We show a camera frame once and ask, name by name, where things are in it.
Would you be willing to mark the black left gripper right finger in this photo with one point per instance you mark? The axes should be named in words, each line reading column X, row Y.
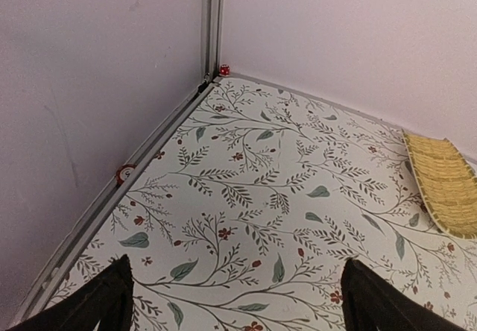
column 371, row 303

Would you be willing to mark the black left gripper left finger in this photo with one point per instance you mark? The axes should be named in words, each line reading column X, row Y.
column 104, row 303

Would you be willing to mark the red poker chip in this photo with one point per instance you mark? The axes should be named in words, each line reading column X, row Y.
column 123, row 173

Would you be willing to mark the woven bamboo tray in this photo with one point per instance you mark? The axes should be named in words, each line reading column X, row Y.
column 447, row 184

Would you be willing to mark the floral tablecloth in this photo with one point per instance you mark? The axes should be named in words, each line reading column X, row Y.
column 244, row 218

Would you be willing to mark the red dice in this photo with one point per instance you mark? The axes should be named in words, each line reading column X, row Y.
column 224, row 70

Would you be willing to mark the left aluminium frame post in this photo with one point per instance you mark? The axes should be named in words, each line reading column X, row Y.
column 210, row 38

